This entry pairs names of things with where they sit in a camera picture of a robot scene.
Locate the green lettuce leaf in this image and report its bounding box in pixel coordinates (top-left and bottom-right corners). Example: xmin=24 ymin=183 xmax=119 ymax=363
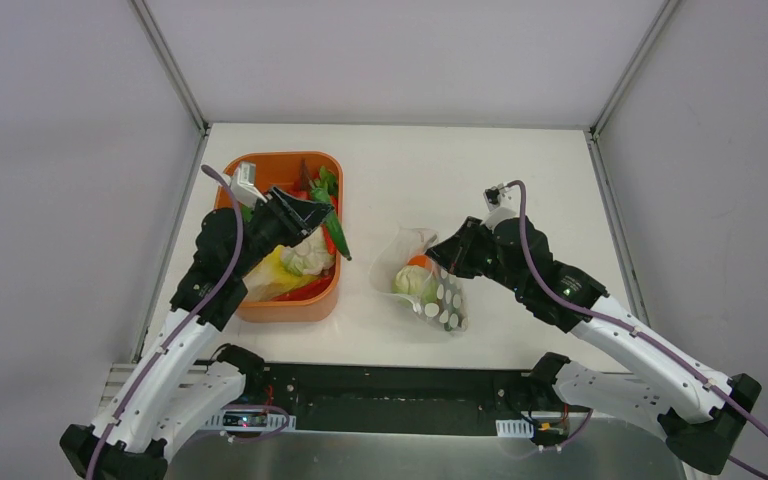
xmin=315 ymin=166 xmax=339 ymax=197

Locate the long green cucumber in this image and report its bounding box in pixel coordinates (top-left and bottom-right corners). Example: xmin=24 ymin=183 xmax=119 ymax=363
xmin=433 ymin=276 xmax=469 ymax=333

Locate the orange fruit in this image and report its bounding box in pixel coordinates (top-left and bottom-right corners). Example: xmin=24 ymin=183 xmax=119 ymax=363
xmin=408 ymin=254 xmax=432 ymax=269

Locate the yellow pepper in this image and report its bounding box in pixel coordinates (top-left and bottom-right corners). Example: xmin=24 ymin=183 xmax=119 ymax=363
xmin=243 ymin=246 xmax=317 ymax=303

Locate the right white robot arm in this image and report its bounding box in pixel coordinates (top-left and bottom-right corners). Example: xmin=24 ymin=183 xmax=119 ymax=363
xmin=426 ymin=217 xmax=761 ymax=475

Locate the orange plastic tub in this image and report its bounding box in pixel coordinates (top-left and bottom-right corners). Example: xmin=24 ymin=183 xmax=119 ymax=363
xmin=224 ymin=151 xmax=346 ymax=323

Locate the clear dotted zip bag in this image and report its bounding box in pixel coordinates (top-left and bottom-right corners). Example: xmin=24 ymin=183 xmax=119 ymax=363
xmin=368 ymin=227 xmax=469 ymax=335

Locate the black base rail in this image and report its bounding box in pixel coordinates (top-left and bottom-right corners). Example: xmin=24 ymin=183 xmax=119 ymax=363
xmin=235 ymin=363 xmax=566 ymax=436

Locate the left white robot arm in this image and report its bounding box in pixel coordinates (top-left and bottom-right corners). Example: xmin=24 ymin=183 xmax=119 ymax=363
xmin=60 ymin=187 xmax=334 ymax=479

